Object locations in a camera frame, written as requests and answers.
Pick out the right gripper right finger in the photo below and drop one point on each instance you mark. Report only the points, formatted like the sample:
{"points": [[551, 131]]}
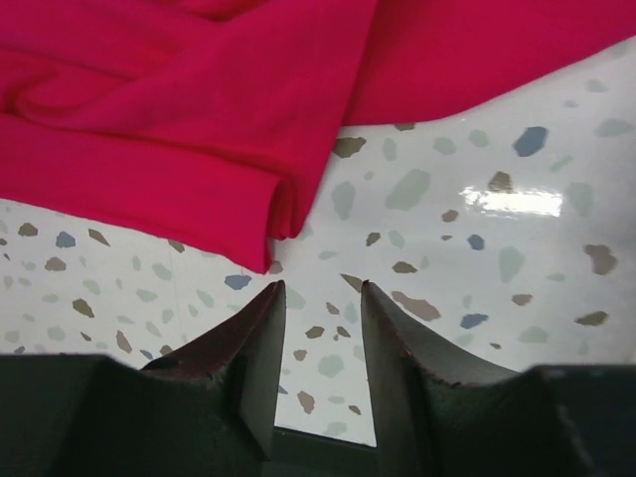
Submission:
{"points": [[438, 410]]}

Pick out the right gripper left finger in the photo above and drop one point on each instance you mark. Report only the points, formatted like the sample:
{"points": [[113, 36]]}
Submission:
{"points": [[238, 365]]}

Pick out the red t shirt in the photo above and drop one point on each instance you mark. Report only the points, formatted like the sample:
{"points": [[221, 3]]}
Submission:
{"points": [[211, 122]]}

